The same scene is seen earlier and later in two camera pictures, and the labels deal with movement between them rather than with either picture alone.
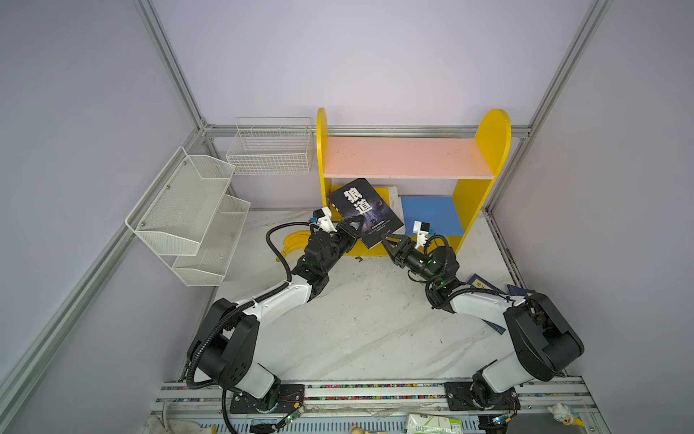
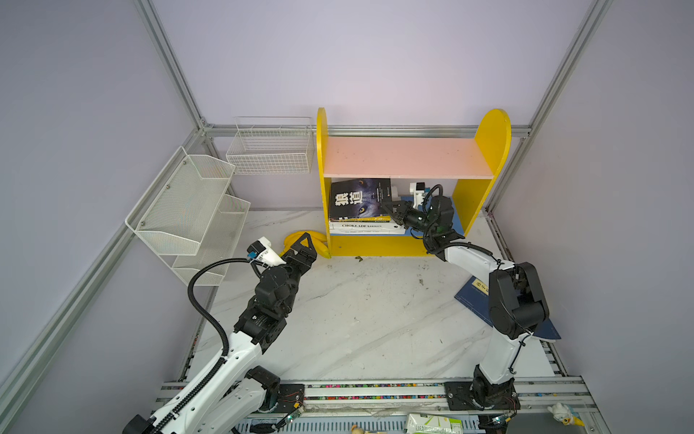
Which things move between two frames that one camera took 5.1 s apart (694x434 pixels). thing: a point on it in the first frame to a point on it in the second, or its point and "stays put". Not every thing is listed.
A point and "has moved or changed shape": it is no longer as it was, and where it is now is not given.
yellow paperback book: (384, 193) to (364, 219)
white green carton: (430, 424) stays put
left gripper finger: (351, 225) to (299, 258)
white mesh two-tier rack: (189, 221) stays put
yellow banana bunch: (295, 241) stays put
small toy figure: (565, 414) stays put
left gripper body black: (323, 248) to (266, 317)
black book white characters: (359, 199) has moved or changed shape
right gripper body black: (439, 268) to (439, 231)
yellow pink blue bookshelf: (440, 182) stays put
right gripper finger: (396, 244) to (398, 209)
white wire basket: (271, 146) stays put
